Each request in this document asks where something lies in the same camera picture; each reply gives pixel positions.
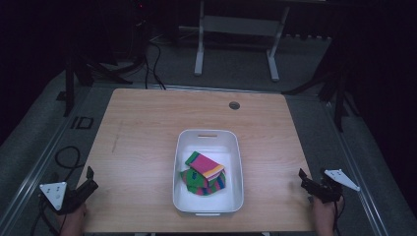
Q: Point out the black metal stand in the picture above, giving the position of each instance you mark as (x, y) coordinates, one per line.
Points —
(69, 82)
(339, 95)

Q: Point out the white plastic bin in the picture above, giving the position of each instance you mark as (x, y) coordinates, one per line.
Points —
(209, 205)

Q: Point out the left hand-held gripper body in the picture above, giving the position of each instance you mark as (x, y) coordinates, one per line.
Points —
(54, 193)

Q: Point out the person's left hand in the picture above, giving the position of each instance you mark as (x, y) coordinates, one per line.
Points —
(73, 223)

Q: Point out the white metal desk frame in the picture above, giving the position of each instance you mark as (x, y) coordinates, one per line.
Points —
(241, 25)

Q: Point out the pink striped sock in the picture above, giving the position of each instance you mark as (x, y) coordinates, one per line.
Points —
(205, 165)

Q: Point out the person's right hand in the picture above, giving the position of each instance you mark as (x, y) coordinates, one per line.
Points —
(324, 218)

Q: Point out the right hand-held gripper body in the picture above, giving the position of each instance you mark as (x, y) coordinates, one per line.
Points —
(327, 193)

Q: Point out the green striped sock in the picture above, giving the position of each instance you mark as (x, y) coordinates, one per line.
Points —
(193, 182)

